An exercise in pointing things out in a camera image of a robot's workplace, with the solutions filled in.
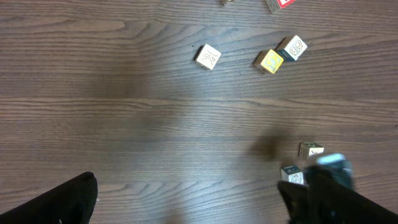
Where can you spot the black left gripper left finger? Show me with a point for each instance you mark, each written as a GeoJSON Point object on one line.
{"type": "Point", "coordinates": [71, 202]}

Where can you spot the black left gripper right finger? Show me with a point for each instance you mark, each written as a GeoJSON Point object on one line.
{"type": "Point", "coordinates": [331, 202]}

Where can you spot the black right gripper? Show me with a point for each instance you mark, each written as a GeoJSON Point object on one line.
{"type": "Point", "coordinates": [295, 196]}

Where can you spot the blue-topped wooden letter block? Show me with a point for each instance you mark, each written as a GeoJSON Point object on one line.
{"type": "Point", "coordinates": [292, 174]}

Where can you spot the green-sided wooden picture block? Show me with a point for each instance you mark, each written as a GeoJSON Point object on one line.
{"type": "Point", "coordinates": [308, 149]}

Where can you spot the wooden block letter E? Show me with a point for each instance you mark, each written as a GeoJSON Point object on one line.
{"type": "Point", "coordinates": [291, 48]}

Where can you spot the yellow-topped wooden block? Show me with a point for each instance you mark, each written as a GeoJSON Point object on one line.
{"type": "Point", "coordinates": [268, 61]}

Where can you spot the plain wooden picture block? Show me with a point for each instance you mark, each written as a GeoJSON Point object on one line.
{"type": "Point", "coordinates": [208, 57]}

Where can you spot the red block letter I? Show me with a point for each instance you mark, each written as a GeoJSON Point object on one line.
{"type": "Point", "coordinates": [276, 5]}

